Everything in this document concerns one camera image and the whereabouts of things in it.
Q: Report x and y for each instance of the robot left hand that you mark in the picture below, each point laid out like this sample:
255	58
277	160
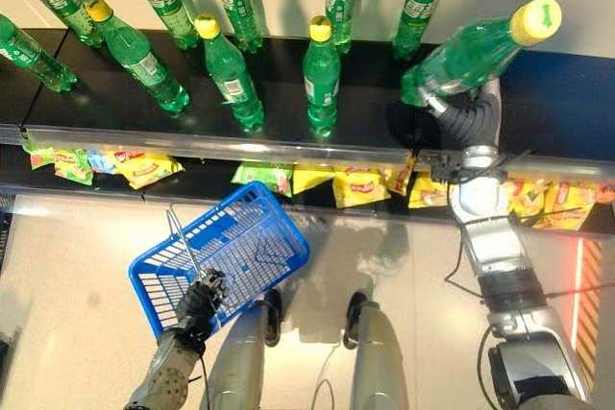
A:
194	306

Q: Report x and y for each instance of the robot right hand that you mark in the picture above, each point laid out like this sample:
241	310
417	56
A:
468	122

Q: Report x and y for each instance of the green soda bottle yellow cap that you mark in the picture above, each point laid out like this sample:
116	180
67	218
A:
471	57
230	74
139	62
321	79

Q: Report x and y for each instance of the blue plastic shopping basket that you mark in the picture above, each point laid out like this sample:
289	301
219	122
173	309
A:
250	242

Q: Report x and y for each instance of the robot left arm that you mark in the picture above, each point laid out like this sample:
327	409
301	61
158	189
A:
165	374

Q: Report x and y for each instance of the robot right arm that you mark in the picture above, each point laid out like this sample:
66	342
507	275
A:
499	247

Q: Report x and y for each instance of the robot left leg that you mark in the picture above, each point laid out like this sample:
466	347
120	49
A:
240	362

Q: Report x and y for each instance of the robot leg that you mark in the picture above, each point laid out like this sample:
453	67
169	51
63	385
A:
240	362
379	362

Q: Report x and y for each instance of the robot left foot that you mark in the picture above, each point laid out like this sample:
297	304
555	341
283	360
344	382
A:
274	316

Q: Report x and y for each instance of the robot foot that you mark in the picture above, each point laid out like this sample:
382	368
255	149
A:
354	316
274	316

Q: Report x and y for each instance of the yellow chips bag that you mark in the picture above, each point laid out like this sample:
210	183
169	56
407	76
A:
569	206
360	186
146	167
310	178
526	199
427	194

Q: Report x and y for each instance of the yellow and red snack bag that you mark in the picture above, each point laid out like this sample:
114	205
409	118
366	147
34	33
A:
401	177

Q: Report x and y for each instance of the black snack shelf board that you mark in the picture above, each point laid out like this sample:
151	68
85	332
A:
202	182

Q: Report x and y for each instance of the green chips bag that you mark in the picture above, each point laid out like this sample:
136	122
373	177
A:
262	177

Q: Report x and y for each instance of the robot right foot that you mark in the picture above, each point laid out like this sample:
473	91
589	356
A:
354	316

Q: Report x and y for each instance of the blue snack bag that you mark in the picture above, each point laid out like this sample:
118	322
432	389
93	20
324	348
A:
102	161

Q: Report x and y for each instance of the green and red snack bag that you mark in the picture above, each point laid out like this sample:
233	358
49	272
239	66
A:
72	167

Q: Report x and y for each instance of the robot right leg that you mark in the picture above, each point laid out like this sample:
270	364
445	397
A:
379	362

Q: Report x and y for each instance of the small green snack bag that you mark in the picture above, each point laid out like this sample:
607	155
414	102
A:
41	155

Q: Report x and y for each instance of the black shelf board clear rail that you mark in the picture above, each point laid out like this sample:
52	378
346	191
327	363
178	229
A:
365	83

